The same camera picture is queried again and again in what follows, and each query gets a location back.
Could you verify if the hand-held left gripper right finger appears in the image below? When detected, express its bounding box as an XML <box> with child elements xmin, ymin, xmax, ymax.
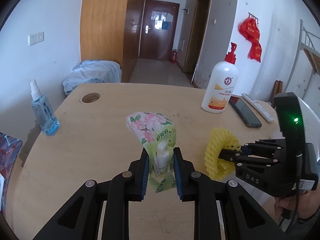
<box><xmin>173</xmin><ymin>147</ymin><xmax>289</xmax><ymax>240</ymax></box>

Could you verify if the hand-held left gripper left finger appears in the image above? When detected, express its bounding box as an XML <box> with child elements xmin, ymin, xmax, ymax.
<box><xmin>32</xmin><ymin>147</ymin><xmax>150</xmax><ymax>240</ymax></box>

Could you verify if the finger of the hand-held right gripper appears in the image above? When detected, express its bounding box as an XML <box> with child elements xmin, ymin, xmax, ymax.
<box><xmin>240</xmin><ymin>139</ymin><xmax>287</xmax><ymax>155</ymax></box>
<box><xmin>217</xmin><ymin>149</ymin><xmax>278</xmax><ymax>167</ymax></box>

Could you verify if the yellow foam net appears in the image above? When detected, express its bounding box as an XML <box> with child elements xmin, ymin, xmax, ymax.
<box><xmin>204</xmin><ymin>128</ymin><xmax>242</xmax><ymax>180</ymax></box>

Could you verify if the floral tissue pack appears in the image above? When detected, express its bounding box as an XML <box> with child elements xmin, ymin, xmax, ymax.
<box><xmin>126</xmin><ymin>112</ymin><xmax>177</xmax><ymax>193</ymax></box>

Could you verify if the person's right hand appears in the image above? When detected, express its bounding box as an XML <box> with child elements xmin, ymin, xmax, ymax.
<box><xmin>274</xmin><ymin>191</ymin><xmax>320</xmax><ymax>222</ymax></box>

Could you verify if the black smartphone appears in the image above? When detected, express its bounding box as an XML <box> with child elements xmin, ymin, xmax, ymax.
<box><xmin>229</xmin><ymin>96</ymin><xmax>262</xmax><ymax>128</ymax></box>

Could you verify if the white remote control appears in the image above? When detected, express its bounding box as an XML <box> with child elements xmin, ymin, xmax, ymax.
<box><xmin>241</xmin><ymin>93</ymin><xmax>275</xmax><ymax>122</ymax></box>

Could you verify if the wooden board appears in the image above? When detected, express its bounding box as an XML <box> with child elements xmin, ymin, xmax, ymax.
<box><xmin>271</xmin><ymin>80</ymin><xmax>283</xmax><ymax>103</ymax></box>

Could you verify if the white lotion pump bottle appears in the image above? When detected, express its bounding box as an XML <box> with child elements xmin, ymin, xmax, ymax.
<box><xmin>201</xmin><ymin>42</ymin><xmax>239</xmax><ymax>114</ymax></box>

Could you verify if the metal bunk bed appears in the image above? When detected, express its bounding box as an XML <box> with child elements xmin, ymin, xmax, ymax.
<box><xmin>284</xmin><ymin>19</ymin><xmax>320</xmax><ymax>100</ymax></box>

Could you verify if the pale blue cloth pile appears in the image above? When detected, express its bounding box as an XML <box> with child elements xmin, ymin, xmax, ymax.
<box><xmin>62</xmin><ymin>60</ymin><xmax>122</xmax><ymax>96</ymax></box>

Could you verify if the blue spray bottle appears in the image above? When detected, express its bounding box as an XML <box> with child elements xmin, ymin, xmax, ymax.
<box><xmin>29</xmin><ymin>79</ymin><xmax>60</xmax><ymax>136</ymax></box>

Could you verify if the dark brown door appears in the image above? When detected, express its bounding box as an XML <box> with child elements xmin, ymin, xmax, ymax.
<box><xmin>139</xmin><ymin>0</ymin><xmax>180</xmax><ymax>61</ymax></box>

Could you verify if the red blue patterned box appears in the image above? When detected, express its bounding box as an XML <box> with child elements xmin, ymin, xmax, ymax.
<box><xmin>0</xmin><ymin>132</ymin><xmax>23</xmax><ymax>213</ymax></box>

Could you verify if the wooden wardrobe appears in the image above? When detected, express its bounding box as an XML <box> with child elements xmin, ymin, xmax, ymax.
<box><xmin>79</xmin><ymin>0</ymin><xmax>148</xmax><ymax>83</ymax></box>

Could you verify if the silver door notice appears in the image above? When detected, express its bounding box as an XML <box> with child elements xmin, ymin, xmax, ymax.
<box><xmin>150</xmin><ymin>10</ymin><xmax>173</xmax><ymax>22</ymax></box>

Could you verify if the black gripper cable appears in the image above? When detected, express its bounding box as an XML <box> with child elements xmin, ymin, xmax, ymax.
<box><xmin>279</xmin><ymin>152</ymin><xmax>302</xmax><ymax>232</ymax></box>

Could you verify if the red drawstring bag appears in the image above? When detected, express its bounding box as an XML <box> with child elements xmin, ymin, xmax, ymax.
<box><xmin>246</xmin><ymin>24</ymin><xmax>260</xmax><ymax>43</ymax></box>
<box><xmin>248</xmin><ymin>41</ymin><xmax>262</xmax><ymax>63</ymax></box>
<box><xmin>238</xmin><ymin>18</ymin><xmax>257</xmax><ymax>37</ymax></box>

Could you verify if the brown side door frame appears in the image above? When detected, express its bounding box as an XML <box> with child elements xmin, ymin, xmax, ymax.
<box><xmin>184</xmin><ymin>0</ymin><xmax>213</xmax><ymax>84</ymax></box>

